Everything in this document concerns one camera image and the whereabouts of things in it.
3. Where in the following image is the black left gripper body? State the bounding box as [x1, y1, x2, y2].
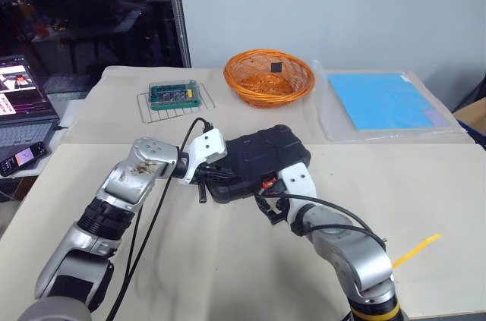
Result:
[194, 162, 226, 204]

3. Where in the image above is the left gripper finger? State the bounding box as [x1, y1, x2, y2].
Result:
[211, 166, 239, 180]

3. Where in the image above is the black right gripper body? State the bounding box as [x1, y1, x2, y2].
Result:
[256, 179, 292, 226]

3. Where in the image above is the black plastic tool case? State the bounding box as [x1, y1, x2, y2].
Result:
[206, 124, 314, 205]

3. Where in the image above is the beige table cloth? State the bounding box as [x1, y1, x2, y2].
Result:
[0, 142, 486, 321]
[60, 65, 478, 145]

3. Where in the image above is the green screwdriver bit case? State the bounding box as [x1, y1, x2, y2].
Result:
[148, 79, 202, 112]

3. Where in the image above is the orange woven basket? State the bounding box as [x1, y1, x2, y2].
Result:
[222, 49, 317, 109]

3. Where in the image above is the blue sheet in plastic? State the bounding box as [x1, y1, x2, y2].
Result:
[311, 58, 471, 143]

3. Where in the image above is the yellow flat strip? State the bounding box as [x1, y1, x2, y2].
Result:
[392, 233, 443, 269]

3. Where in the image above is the blue flat board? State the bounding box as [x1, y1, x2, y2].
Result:
[327, 72, 449, 131]

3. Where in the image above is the black smartphone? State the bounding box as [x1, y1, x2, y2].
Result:
[0, 141, 48, 178]

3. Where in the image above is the dark desk behind glass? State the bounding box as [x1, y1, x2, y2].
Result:
[32, 9, 147, 76]

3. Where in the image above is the open laptop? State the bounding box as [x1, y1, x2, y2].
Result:
[0, 55, 61, 155]

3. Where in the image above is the blue bin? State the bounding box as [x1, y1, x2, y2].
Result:
[456, 117, 486, 148]

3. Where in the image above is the cardboard box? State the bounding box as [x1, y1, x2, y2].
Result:
[453, 96, 486, 125]

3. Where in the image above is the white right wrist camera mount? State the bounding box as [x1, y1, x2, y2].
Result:
[278, 162, 318, 224]

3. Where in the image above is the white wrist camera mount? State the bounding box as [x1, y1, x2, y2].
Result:
[177, 127, 229, 186]
[278, 162, 318, 224]

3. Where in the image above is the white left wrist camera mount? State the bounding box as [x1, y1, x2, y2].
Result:
[177, 127, 229, 186]

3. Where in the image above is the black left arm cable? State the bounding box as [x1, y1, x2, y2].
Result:
[106, 117, 214, 321]

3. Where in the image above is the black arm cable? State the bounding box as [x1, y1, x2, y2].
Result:
[106, 117, 214, 321]
[254, 193, 387, 250]

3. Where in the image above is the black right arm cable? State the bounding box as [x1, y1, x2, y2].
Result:
[254, 193, 387, 250]

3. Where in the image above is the metal wire rack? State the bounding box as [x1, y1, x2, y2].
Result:
[136, 82, 216, 124]

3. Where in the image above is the metal frame post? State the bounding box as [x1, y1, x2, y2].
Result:
[163, 0, 192, 68]

